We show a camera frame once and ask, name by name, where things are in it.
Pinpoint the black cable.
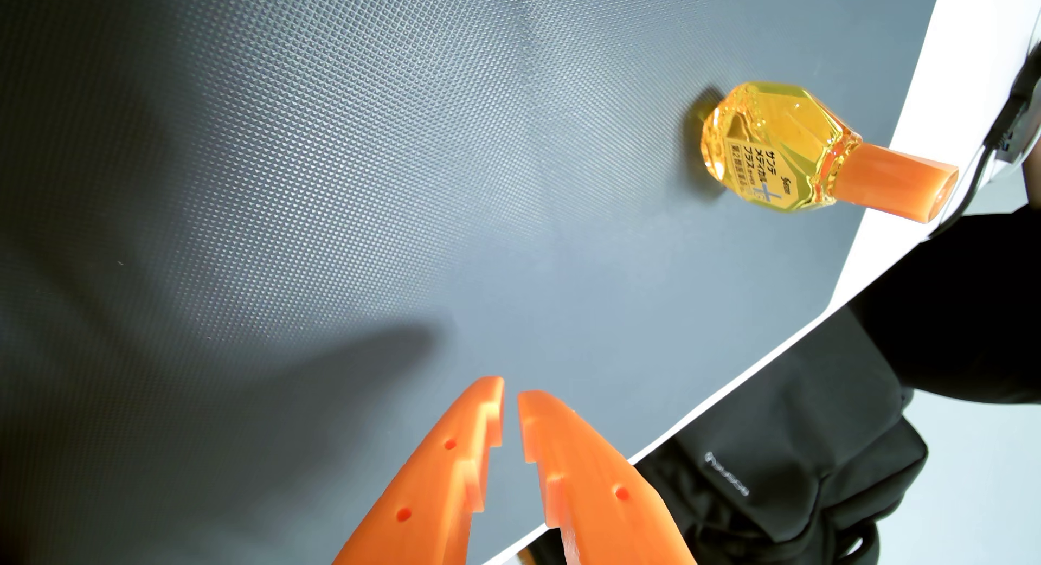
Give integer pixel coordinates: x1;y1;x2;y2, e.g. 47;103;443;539
927;43;1041;241

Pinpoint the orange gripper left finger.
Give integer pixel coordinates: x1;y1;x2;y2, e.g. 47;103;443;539
332;375;506;565

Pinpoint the black fabric bag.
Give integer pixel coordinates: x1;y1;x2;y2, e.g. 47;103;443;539
520;305;930;565

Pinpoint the yellow eyedrop bottle orange cap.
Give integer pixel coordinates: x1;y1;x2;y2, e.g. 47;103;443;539
700;81;960;224

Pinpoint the person in black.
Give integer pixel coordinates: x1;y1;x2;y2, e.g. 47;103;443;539
848;206;1041;405

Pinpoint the grey textured mat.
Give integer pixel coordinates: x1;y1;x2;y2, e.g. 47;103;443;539
0;0;945;565

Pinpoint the person's hand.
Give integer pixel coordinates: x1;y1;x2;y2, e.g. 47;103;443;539
1022;137;1041;210

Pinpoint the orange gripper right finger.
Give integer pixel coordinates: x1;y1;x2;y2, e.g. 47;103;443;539
518;390;698;565

